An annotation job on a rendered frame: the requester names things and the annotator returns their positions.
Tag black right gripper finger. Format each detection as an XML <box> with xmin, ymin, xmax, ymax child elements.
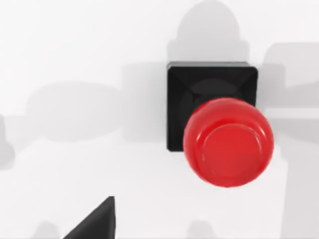
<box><xmin>62</xmin><ymin>196</ymin><xmax>117</xmax><ymax>239</ymax></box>

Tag black square button base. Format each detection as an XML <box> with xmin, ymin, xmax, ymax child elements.
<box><xmin>166</xmin><ymin>61</ymin><xmax>259</xmax><ymax>153</ymax></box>

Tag red push button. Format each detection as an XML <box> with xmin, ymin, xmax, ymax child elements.
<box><xmin>182</xmin><ymin>97</ymin><xmax>275</xmax><ymax>188</ymax></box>

